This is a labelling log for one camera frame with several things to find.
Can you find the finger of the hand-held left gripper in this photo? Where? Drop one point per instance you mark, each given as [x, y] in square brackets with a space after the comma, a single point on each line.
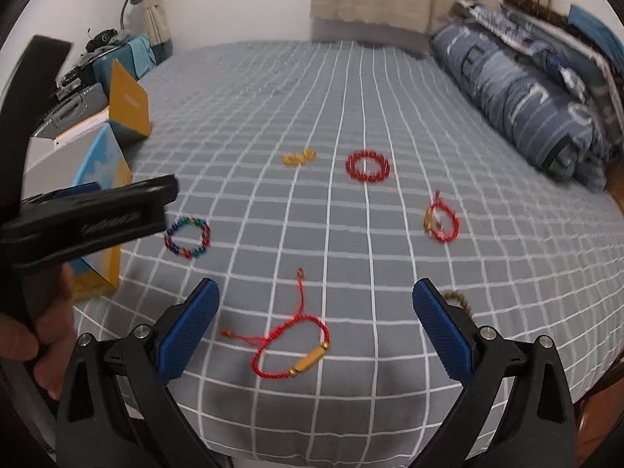
[122, 192]
[36, 87]

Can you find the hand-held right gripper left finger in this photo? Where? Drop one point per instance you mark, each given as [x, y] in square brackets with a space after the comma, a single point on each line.
[187, 331]

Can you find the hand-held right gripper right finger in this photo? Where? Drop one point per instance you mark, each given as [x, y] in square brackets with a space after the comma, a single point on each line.
[441, 331]

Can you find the white and blue cardboard box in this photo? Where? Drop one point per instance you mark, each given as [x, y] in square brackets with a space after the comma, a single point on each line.
[105, 165]

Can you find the person's left hand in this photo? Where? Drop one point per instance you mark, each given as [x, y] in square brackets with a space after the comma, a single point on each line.
[53, 346]

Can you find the grey hard case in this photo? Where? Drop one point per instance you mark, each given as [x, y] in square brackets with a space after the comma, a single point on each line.
[78, 105]

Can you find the dark clutter on suitcase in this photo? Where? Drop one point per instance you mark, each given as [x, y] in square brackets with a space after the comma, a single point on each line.
[105, 39]

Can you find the blue suitcase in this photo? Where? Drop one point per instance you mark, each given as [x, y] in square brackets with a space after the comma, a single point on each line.
[124, 58]

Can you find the beige tied curtain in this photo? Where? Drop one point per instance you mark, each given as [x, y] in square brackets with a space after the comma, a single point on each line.
[158, 14]

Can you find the grey checkered bed sheet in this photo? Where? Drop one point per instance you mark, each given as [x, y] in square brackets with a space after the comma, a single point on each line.
[292, 107]

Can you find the stack of printed pillows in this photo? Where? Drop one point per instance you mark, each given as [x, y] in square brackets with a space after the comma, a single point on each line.
[526, 27]

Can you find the blue folded cloth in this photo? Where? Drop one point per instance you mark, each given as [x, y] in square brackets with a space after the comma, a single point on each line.
[594, 29]

